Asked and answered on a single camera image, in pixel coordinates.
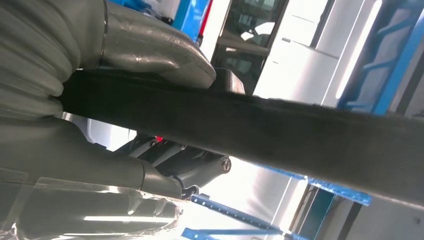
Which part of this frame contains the blue metal shelf rack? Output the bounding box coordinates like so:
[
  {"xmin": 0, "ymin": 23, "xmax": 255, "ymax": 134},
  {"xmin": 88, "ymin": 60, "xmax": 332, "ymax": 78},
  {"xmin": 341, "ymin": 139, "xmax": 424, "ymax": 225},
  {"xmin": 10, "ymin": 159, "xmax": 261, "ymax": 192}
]
[{"xmin": 109, "ymin": 0, "xmax": 424, "ymax": 240}]

